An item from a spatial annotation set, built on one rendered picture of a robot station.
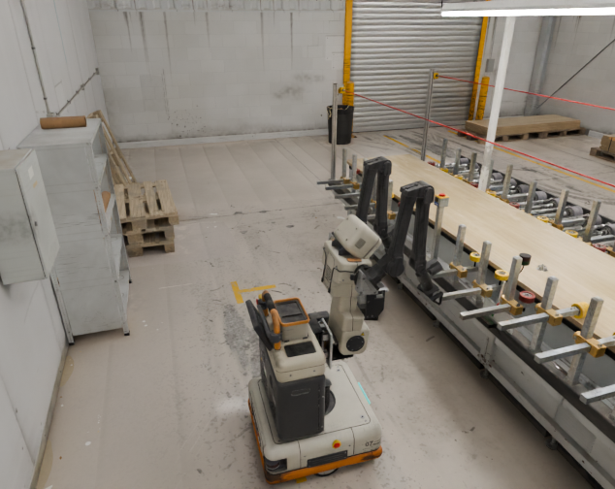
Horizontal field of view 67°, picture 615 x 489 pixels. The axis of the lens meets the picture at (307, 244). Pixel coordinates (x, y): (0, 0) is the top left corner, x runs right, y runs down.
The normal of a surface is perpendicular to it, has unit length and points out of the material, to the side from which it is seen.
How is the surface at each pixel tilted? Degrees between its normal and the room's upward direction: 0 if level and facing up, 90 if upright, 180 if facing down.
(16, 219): 90
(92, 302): 90
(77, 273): 90
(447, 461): 0
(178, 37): 90
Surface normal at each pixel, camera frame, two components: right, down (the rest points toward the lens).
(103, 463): 0.00, -0.90
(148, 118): 0.30, 0.41
